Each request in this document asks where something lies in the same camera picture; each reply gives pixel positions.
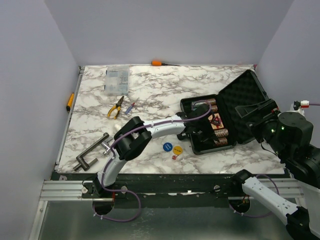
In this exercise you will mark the yellow handle pliers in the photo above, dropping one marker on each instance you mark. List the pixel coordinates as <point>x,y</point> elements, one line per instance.
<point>115,110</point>

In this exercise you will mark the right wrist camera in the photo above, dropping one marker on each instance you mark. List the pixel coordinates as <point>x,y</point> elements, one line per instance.
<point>299,106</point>

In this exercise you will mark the clear plastic organizer box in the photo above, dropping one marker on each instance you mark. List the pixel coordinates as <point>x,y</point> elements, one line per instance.
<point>117,80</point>

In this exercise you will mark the dark grey door handle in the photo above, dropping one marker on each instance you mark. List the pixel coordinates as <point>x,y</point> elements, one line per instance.
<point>83,159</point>

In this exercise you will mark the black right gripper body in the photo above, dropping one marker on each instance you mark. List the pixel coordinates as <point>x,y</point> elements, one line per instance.
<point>268,109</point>

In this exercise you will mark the yellow big blind button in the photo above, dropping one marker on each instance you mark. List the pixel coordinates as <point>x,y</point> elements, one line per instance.
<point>177,150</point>

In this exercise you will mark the blue small screwdriver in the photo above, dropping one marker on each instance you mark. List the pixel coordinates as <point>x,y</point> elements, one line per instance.
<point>130,108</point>

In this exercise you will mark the chrome faucet tap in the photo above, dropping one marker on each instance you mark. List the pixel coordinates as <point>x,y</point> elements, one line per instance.
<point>106,148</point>

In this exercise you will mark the brown chip roll lower in case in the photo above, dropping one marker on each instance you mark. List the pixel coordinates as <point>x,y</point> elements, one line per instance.
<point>214,108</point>

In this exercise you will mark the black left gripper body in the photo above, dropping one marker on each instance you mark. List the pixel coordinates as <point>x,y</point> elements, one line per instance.
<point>204,131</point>

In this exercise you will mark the brown 100 chip roll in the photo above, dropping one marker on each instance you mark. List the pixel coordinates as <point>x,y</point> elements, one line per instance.
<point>221,133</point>

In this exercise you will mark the brown chip roll upper in case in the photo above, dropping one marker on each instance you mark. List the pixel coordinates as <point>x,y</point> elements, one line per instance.
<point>212,101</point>

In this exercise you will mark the black angle valve white cap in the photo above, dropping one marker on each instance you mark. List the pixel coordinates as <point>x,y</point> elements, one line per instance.
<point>117,127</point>

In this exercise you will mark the green chip roll upper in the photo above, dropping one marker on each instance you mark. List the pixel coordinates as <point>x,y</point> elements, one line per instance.
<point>198,103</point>

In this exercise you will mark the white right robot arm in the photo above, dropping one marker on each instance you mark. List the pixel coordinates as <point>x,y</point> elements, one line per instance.
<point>289,135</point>

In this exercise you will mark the orange handle screwdriver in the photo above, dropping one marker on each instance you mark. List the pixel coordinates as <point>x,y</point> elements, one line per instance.
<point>157,63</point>

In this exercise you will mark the black poker set case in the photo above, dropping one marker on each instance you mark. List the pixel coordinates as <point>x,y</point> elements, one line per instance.
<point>244,90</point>

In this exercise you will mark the tan 10 chip roll in case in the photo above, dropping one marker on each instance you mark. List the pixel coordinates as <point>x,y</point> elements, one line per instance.
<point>221,141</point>

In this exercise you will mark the brown chip roll in case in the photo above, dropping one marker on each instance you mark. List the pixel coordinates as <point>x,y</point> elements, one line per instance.
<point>212,101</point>
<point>214,108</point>

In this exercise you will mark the yellow utility knife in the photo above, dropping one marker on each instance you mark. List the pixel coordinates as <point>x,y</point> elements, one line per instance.
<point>70,102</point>

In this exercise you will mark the blue small blind button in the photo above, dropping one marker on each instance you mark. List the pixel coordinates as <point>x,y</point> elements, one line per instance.
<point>167,147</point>

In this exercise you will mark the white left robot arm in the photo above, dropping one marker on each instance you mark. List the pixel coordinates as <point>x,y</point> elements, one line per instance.
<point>131,140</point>

